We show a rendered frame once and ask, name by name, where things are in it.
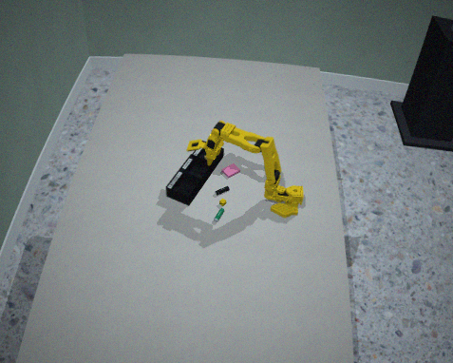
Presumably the pink flat pad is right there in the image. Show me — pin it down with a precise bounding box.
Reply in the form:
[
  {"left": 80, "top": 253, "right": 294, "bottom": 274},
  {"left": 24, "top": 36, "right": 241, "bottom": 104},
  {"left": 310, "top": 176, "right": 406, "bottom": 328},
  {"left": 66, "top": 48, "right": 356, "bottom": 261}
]
[{"left": 221, "top": 163, "right": 240, "bottom": 178}]

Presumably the green aa battery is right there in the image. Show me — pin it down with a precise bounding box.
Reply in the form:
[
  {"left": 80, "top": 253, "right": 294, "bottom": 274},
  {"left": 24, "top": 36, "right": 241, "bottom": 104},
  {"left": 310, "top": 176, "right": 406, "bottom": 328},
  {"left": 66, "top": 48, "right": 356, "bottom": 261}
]
[{"left": 214, "top": 208, "right": 224, "bottom": 222}]

